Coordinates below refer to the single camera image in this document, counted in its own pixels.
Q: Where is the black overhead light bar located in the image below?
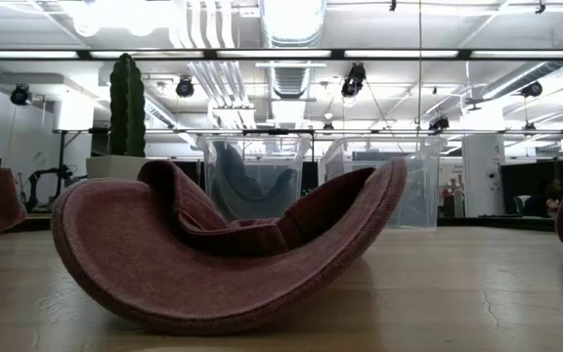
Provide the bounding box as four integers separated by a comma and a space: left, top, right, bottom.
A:
0, 47, 563, 63

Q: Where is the black ceiling spotlight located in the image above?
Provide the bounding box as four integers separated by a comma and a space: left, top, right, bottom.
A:
340, 62, 368, 99
175, 76, 196, 99
520, 80, 544, 99
9, 83, 32, 108
427, 114, 452, 132

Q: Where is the person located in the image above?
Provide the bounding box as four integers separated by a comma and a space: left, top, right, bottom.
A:
542, 178, 563, 219

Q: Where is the black aluminium table frame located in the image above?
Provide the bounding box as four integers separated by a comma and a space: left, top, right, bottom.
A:
2, 213, 557, 233

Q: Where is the silver ventilation duct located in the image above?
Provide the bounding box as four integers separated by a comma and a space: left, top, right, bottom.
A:
259, 0, 328, 99

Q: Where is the green cactus plant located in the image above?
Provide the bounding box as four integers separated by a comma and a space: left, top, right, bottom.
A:
108, 52, 148, 158

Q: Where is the white building column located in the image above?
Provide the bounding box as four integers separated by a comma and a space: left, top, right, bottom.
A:
460, 134, 506, 219

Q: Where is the clear plastic storage bin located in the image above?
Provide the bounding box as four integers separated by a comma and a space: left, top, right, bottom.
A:
317, 135, 448, 231
196, 134, 313, 224

